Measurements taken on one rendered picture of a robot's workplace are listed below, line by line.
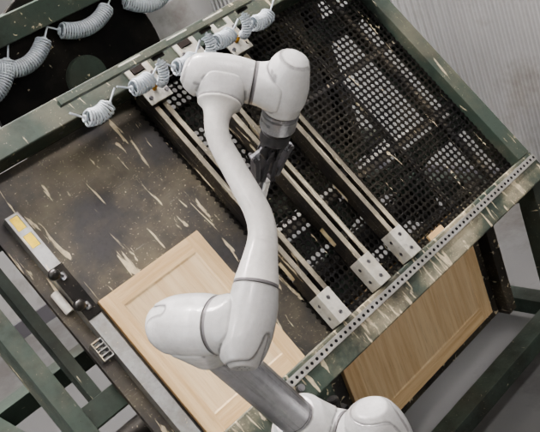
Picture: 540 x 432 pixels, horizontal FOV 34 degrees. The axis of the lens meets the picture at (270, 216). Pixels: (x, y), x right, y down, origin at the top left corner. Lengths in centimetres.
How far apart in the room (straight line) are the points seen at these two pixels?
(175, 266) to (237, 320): 113
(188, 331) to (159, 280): 103
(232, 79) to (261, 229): 35
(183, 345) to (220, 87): 57
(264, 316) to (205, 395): 103
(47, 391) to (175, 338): 85
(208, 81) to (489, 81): 356
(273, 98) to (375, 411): 82
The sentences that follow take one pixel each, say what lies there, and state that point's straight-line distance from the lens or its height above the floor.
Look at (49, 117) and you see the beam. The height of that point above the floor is 188.
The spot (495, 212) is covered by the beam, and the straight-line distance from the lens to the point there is 359.
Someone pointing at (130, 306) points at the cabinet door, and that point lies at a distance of 284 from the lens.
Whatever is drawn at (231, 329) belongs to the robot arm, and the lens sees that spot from 182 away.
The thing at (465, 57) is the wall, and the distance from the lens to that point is 542.
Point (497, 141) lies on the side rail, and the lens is 381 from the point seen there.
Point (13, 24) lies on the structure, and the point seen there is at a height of 216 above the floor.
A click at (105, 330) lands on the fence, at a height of 130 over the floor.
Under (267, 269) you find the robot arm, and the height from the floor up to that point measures 166.
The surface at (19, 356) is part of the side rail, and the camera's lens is 270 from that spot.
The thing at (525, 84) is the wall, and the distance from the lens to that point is 526.
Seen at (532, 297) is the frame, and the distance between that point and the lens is 422.
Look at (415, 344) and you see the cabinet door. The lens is 366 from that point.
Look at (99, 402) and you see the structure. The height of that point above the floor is 112.
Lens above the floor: 247
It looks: 23 degrees down
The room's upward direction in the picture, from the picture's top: 22 degrees counter-clockwise
